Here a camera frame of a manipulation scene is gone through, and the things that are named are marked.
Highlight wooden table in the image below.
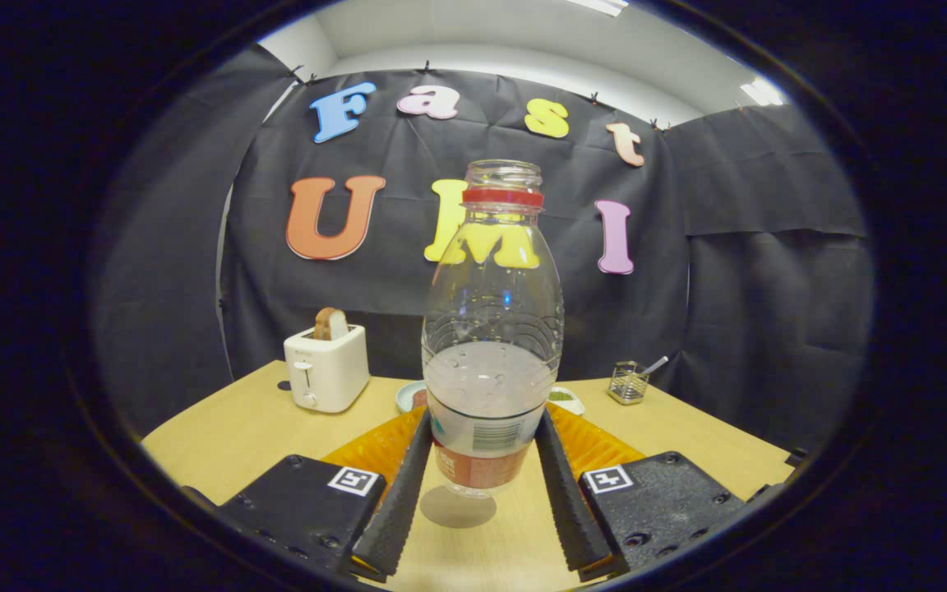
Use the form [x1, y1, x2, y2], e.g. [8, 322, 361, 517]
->
[141, 359, 795, 589]

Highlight small white dish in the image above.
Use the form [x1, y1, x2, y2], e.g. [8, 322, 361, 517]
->
[547, 386, 586, 417]

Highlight toasted bread slice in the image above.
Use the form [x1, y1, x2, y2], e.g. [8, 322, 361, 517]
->
[313, 307, 350, 341]

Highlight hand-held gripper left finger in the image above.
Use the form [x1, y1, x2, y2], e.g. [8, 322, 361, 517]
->
[215, 407, 433, 580]

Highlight white toaster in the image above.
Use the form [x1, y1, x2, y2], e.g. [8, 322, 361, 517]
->
[284, 323, 371, 414]

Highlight small ceiling light panel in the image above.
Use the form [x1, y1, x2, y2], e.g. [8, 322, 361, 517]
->
[739, 77, 785, 107]

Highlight round pale green plate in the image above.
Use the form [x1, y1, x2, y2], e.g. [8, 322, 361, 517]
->
[395, 380, 429, 414]

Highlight clear plastic juice bottle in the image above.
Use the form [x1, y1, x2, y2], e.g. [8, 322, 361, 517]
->
[422, 160, 565, 499]

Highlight small wire mesh basket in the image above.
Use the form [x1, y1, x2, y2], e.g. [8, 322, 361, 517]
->
[607, 361, 649, 406]

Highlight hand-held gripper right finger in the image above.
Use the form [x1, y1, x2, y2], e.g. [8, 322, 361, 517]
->
[535, 403, 758, 580]

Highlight long ceiling light panel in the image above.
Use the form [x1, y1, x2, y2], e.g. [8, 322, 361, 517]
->
[564, 0, 631, 17]

